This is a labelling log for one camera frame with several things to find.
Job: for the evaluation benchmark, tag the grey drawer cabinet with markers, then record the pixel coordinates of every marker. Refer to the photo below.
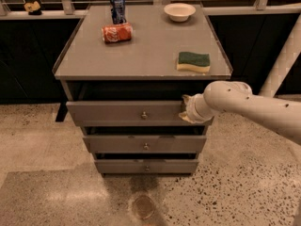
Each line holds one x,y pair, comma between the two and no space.
143,68

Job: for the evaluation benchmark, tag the round floor drain cover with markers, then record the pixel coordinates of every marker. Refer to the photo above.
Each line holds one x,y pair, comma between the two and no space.
143,207

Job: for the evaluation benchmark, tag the white bowl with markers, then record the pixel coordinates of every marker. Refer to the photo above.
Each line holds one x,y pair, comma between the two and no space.
179,12

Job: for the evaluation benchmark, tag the green yellow sponge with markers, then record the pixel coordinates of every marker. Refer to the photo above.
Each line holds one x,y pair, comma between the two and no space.
188,61

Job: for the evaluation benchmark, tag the grey drawer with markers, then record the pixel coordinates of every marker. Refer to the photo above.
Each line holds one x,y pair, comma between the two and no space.
127,113
144,144
135,166

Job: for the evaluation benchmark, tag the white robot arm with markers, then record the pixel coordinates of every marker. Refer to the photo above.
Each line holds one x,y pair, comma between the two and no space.
280,116

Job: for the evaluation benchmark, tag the grey top drawer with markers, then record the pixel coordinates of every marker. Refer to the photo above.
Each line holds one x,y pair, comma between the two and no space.
127,113

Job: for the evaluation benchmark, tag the orange soda can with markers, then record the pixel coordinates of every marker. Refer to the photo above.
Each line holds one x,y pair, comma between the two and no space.
117,32

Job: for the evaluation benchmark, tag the grey middle drawer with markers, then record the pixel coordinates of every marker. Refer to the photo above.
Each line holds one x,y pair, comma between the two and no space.
144,144

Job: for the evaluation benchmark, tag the grey bottom drawer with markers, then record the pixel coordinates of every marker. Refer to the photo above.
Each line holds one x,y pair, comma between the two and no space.
135,166

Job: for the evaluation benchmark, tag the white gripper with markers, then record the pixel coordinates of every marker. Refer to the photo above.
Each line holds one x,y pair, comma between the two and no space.
193,110

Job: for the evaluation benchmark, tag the metal window railing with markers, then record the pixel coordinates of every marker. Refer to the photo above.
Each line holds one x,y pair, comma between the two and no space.
69,3

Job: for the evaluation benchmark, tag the blue soda can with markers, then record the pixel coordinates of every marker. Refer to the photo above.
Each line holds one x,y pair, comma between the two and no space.
118,11

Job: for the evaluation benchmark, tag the small yellow black object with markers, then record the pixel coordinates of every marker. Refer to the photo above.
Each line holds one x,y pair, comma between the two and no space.
32,8

